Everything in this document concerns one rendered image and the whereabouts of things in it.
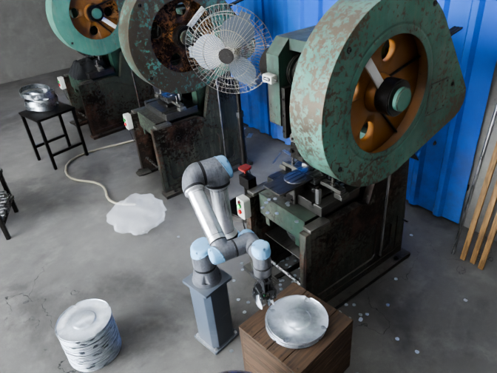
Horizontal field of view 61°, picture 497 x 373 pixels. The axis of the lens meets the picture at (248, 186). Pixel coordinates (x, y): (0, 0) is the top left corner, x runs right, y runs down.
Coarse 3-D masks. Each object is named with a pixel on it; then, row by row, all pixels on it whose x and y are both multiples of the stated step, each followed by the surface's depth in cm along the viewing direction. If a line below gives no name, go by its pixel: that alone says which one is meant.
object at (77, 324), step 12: (84, 300) 241; (96, 300) 241; (72, 312) 234; (84, 312) 233; (96, 312) 233; (108, 312) 232; (60, 324) 228; (72, 324) 227; (84, 324) 226; (96, 324) 226; (60, 336) 221; (72, 336) 221; (84, 336) 220
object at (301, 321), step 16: (288, 304) 209; (304, 304) 209; (320, 304) 208; (272, 320) 202; (288, 320) 200; (304, 320) 199; (320, 320) 199; (288, 336) 193; (304, 336) 193; (320, 336) 191
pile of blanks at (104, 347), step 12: (108, 324) 228; (96, 336) 222; (108, 336) 228; (120, 336) 246; (72, 348) 221; (84, 348) 221; (96, 348) 223; (108, 348) 230; (120, 348) 241; (72, 360) 227; (84, 360) 226; (96, 360) 228; (108, 360) 232
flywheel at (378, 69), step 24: (408, 48) 184; (384, 72) 180; (408, 72) 191; (360, 96) 177; (384, 96) 172; (408, 96) 174; (360, 120) 183; (384, 120) 194; (408, 120) 202; (360, 144) 190; (384, 144) 201
